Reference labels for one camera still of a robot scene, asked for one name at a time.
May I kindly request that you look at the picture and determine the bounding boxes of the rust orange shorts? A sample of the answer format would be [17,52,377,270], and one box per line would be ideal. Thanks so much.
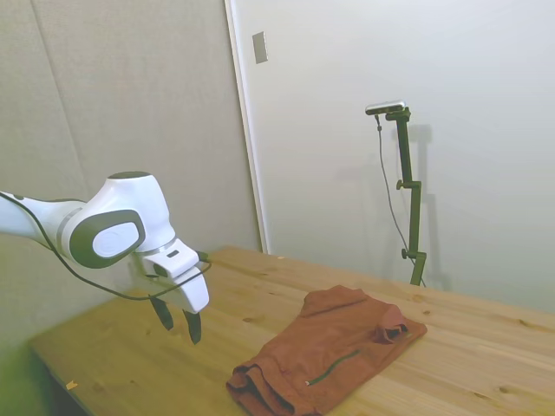
[225,284,429,416]

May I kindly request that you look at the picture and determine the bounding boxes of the dark jointed camera stand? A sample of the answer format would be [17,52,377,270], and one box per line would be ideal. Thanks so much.
[384,107,428,287]

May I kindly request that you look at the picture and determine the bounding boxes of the silver camera on stand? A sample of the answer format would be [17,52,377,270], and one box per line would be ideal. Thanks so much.
[364,100,408,116]

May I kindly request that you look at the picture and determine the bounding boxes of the grey wall plate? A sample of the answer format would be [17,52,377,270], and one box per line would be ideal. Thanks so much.
[251,30,269,65]

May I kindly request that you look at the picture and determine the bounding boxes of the white door frame trim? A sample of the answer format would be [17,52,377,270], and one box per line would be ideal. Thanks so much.
[224,0,271,256]

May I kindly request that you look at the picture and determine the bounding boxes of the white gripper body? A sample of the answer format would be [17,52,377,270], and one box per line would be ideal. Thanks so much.
[131,254,212,315]

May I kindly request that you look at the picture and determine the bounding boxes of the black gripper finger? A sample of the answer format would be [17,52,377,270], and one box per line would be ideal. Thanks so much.
[180,308,204,346]
[149,296,175,333]

